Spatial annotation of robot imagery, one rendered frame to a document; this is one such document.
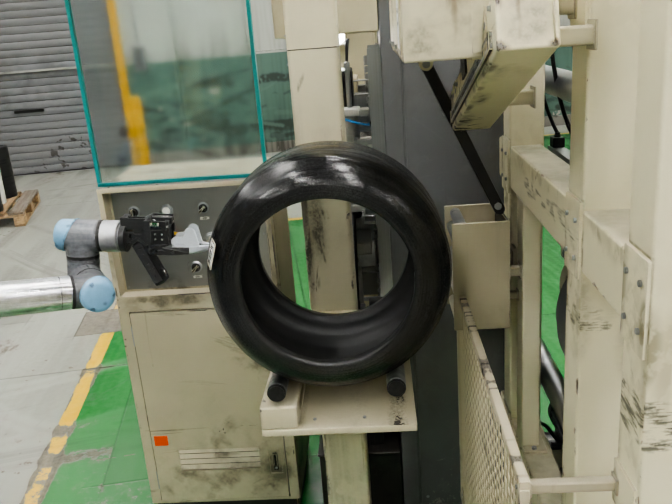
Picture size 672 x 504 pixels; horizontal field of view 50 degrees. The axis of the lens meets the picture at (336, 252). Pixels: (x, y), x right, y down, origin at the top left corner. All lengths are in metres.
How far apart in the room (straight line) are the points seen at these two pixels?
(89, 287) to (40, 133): 9.42
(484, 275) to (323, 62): 0.69
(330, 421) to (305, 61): 0.89
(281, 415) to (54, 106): 9.43
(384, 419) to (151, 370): 1.06
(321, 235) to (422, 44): 0.83
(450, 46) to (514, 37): 0.13
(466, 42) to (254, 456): 1.82
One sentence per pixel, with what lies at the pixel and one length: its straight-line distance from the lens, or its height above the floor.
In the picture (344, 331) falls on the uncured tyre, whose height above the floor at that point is 0.94.
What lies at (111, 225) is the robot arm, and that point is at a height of 1.31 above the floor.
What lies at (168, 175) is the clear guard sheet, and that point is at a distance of 2.34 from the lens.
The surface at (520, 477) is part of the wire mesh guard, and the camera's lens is 1.23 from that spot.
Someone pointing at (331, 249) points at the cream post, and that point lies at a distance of 1.94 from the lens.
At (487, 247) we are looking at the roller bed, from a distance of 1.88.
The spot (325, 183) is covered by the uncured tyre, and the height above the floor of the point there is 1.39.
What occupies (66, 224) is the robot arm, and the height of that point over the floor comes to 1.32.
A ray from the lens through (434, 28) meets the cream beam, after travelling 1.23.
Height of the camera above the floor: 1.71
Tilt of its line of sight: 18 degrees down
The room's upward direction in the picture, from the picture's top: 4 degrees counter-clockwise
